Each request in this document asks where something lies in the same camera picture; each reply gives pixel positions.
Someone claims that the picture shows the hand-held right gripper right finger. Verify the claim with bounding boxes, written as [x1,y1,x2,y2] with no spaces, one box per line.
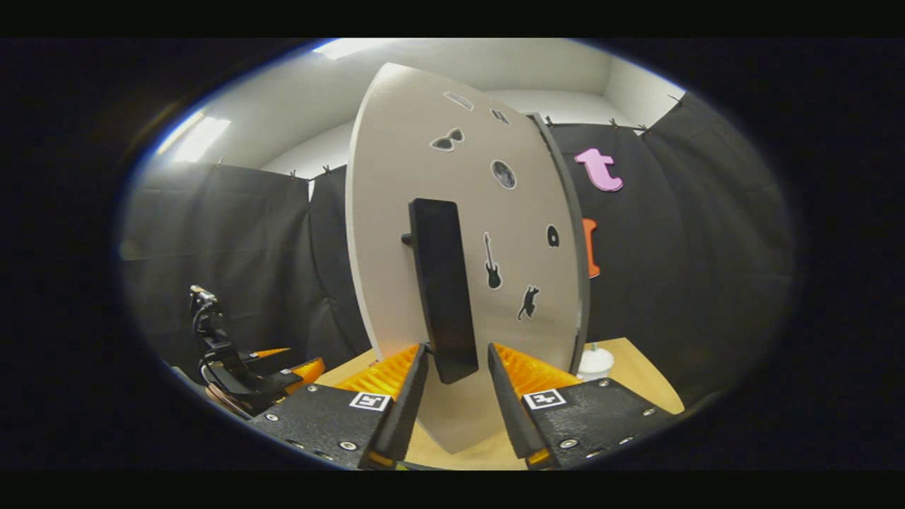
[486,342,681,470]

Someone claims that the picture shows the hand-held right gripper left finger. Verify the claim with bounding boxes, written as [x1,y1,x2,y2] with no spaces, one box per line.
[246,343,431,471]

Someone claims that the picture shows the grey cabinet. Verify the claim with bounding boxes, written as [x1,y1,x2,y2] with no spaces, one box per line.
[527,112,592,372]

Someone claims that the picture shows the white cabinet door black handle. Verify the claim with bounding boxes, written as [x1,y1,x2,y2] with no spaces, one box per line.
[345,62,582,455]

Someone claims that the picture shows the ceiling light strip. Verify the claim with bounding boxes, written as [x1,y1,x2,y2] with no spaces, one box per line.
[159,113,233,165]

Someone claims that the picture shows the black backdrop cloth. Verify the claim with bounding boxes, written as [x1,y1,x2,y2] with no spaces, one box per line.
[120,92,796,411]

